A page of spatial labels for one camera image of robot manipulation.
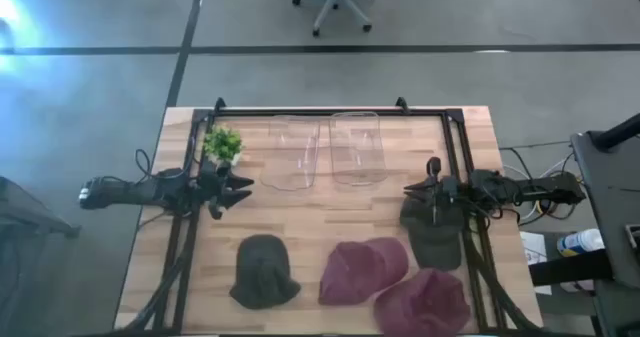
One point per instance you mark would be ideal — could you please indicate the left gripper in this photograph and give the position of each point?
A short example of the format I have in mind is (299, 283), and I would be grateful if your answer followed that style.
(214, 187)

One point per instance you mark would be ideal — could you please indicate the maroon cap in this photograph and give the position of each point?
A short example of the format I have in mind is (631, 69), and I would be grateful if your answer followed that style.
(360, 272)
(425, 304)

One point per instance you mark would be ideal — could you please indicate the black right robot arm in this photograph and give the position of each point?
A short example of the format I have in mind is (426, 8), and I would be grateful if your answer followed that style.
(545, 189)

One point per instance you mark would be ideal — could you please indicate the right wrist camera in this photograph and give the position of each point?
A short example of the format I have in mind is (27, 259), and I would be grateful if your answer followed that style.
(434, 167)

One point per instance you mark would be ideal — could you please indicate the white canister with blue label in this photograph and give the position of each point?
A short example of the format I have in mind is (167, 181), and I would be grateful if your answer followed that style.
(580, 243)

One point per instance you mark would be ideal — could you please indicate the green plant in white pot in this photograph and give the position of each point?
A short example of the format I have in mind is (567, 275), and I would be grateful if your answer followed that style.
(222, 144)

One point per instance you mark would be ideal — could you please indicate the black metal table frame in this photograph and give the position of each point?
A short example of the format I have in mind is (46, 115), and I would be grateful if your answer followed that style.
(325, 112)

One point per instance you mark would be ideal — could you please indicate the white paper sheet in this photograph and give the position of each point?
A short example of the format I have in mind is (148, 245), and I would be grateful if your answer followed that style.
(536, 257)

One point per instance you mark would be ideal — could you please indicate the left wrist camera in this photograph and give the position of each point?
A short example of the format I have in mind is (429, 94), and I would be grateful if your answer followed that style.
(216, 212)

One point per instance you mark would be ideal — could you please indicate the dark green cap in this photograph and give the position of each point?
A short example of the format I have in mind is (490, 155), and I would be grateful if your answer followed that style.
(437, 242)
(264, 272)

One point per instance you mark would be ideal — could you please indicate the dark side table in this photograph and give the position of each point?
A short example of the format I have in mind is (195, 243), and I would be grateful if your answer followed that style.
(25, 212)

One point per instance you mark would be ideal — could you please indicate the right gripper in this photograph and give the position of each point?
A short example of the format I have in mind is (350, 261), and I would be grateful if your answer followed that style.
(447, 194)

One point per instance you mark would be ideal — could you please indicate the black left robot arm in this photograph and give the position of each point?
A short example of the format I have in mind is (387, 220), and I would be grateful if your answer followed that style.
(130, 193)

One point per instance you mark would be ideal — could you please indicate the clear plastic bin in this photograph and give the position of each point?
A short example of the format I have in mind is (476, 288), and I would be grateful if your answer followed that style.
(290, 152)
(357, 147)

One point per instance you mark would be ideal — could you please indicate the grey cart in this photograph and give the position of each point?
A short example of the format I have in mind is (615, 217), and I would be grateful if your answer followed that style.
(615, 212)

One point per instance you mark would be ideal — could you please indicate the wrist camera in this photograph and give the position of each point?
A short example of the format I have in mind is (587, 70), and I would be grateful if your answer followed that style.
(216, 212)
(434, 167)

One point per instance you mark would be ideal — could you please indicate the black pole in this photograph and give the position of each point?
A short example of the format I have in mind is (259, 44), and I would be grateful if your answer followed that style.
(617, 133)

